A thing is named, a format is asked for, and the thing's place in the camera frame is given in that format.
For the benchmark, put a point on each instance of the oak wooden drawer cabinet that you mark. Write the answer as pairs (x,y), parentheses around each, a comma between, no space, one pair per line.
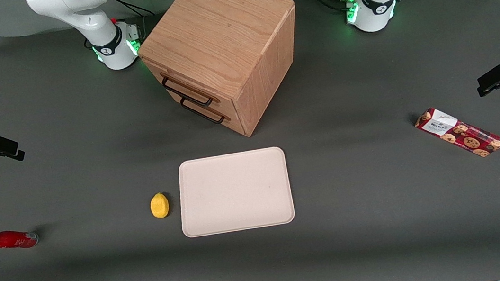
(217,30)

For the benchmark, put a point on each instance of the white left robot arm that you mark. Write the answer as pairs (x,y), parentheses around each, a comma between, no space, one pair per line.
(375,15)

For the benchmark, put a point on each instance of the red bottle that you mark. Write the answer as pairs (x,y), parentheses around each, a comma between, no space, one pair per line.
(9,239)

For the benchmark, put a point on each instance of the yellow lemon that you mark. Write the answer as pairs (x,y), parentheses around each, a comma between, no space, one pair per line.
(159,205)

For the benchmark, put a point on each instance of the beige rectangular tray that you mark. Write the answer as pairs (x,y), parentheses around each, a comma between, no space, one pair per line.
(237,192)

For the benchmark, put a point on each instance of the red tartan cookie box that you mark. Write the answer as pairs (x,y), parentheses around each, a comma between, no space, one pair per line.
(459,132)

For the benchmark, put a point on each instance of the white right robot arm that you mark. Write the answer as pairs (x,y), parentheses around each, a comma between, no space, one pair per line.
(110,48)

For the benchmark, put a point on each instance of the dark grey table mat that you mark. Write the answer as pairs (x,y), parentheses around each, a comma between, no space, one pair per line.
(386,238)

